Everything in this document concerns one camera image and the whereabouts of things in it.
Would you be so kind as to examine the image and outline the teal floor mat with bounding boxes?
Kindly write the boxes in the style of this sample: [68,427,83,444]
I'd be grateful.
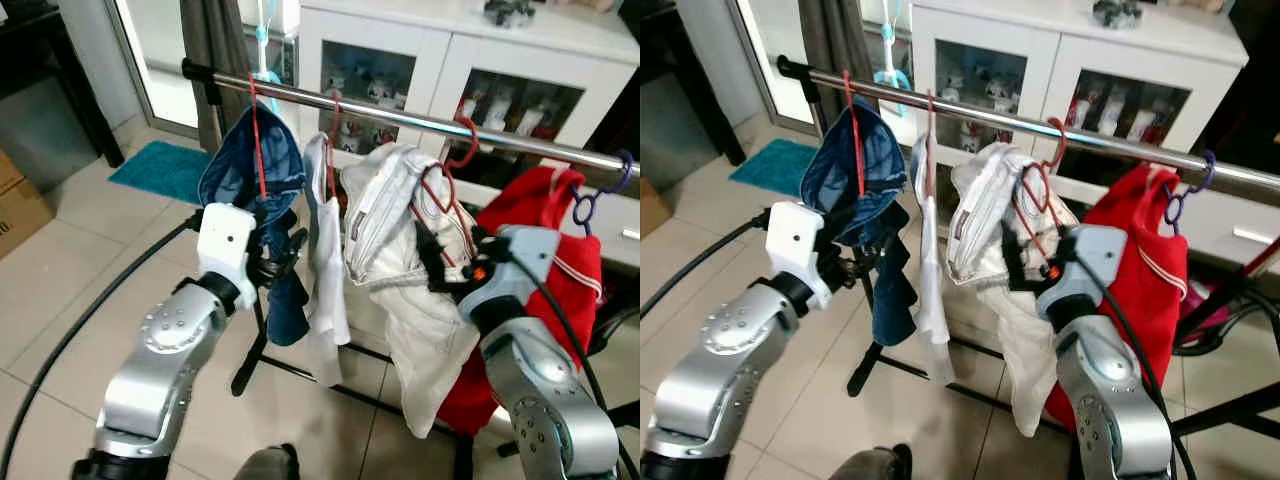
[728,138,819,199]
[108,140,216,206]

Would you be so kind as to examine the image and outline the thin red hanger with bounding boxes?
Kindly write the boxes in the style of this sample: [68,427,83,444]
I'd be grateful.
[843,70,866,199]
[246,72,269,199]

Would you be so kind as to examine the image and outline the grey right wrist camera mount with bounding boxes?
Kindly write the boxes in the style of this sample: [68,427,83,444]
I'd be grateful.
[1038,225,1126,307]
[478,225,561,307]

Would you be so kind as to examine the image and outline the grey curtain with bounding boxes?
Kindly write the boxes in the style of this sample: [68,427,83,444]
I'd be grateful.
[797,0,863,136]
[180,0,251,151]

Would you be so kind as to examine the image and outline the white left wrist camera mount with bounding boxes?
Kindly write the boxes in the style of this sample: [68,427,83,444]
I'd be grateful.
[196,203,260,313]
[765,200,831,311]

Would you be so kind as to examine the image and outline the purple hanger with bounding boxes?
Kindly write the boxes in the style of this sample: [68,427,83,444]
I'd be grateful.
[1160,148,1218,236]
[570,148,637,239]

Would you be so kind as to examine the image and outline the dark figurine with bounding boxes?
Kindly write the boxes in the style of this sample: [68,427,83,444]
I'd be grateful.
[1092,0,1144,29]
[484,0,536,26]

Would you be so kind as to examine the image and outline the grey robot leg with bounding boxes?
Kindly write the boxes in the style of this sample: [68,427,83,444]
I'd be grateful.
[235,443,301,480]
[830,443,913,480]

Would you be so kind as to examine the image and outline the small white shirt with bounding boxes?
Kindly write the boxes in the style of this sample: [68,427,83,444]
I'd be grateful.
[908,135,956,386]
[300,133,353,386]

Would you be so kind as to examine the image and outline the cream trousers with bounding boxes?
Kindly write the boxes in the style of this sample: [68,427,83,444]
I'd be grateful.
[340,143,481,439]
[945,143,1081,439]

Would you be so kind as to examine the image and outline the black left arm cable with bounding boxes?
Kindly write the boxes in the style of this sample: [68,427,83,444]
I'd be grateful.
[0,212,204,480]
[640,210,771,321]

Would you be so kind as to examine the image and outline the red shirt with white stripes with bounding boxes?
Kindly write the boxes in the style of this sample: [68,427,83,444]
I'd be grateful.
[437,165,606,436]
[1040,163,1191,431]

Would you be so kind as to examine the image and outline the black desk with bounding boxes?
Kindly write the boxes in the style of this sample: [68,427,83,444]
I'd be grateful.
[640,0,746,166]
[0,0,126,166]

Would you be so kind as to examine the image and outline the light teal plastic hanger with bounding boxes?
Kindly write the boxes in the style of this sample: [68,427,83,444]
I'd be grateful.
[255,0,284,86]
[875,0,913,91]

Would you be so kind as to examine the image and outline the pink plastic container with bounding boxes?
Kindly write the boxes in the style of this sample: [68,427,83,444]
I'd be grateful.
[1180,278,1246,336]

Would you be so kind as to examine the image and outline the metal framed glass door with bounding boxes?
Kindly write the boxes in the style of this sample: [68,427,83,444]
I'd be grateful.
[105,0,201,136]
[735,0,816,131]

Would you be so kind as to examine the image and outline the printed cardboard box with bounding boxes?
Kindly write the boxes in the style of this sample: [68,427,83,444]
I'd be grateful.
[640,178,673,239]
[0,150,53,259]

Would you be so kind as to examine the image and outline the dull red hanger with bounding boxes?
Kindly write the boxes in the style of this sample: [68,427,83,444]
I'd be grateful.
[923,90,941,201]
[324,90,345,201]

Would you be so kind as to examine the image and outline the red plastic hanger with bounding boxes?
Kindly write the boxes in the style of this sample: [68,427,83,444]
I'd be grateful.
[1013,115,1069,271]
[413,115,482,269]

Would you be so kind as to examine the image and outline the blue garment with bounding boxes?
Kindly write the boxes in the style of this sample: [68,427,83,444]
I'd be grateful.
[197,100,311,347]
[800,98,917,348]

